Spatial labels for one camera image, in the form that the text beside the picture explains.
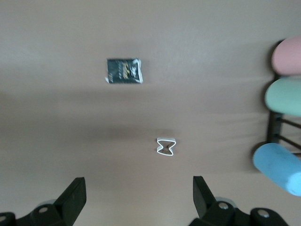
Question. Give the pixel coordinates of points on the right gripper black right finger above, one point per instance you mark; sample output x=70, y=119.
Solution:
x=203, y=200

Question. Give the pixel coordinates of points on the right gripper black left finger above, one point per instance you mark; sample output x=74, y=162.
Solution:
x=70, y=200

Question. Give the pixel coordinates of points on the black gold-print snack wrapper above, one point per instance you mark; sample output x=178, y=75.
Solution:
x=122, y=71

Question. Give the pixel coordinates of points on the white hourglass-shaped plastic piece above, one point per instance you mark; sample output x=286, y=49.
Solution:
x=158, y=148

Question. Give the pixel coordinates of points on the blue foam cylinder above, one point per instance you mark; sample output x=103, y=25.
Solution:
x=275, y=164

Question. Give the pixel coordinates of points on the green foam cylinder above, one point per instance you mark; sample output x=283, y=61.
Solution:
x=284, y=96

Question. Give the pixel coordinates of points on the pink foam cylinder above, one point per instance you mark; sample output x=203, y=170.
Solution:
x=289, y=56

